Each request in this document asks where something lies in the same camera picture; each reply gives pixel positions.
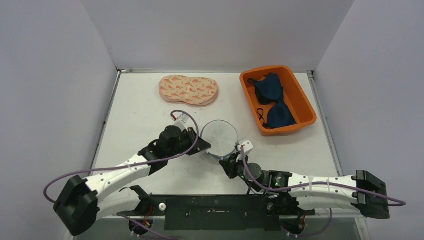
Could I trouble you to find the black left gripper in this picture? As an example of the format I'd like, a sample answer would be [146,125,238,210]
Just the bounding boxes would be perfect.
[167,127,211,159]

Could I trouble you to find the white mesh cylindrical laundry bag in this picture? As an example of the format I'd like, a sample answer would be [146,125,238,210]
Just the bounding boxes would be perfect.
[200,119,240,165]

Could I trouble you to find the pink carrot-print laundry bag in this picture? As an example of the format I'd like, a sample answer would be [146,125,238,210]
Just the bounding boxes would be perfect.
[158,75,219,107]

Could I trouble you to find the navy blue bra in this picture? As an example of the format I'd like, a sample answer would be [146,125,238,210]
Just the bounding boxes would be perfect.
[247,73,297,129]

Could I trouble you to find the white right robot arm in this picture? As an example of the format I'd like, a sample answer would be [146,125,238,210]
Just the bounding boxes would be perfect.
[219,153,390,220]

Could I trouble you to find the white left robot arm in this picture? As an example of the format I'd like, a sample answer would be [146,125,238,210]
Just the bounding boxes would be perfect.
[53,126,212,236]

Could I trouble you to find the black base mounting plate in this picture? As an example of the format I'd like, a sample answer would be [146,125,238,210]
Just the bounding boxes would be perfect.
[126,194,316,232]

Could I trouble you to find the orange plastic bin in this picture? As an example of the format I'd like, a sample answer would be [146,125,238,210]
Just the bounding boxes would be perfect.
[240,65,317,137]

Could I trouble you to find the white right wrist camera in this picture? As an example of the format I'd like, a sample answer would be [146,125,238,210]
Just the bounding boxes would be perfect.
[235,138,254,163]

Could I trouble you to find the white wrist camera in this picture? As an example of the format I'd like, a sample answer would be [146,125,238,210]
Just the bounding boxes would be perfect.
[173,113,190,132]
[235,138,254,163]

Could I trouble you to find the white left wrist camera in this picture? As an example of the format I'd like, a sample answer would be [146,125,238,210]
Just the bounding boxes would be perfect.
[173,113,190,132]

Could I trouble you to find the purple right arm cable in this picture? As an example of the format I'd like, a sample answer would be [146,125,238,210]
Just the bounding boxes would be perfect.
[240,145,407,207]

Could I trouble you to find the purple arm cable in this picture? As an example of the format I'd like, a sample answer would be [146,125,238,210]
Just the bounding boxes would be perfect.
[240,145,407,207]
[43,109,200,205]

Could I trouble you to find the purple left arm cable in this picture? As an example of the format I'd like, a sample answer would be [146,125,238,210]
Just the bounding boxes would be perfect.
[43,109,200,205]

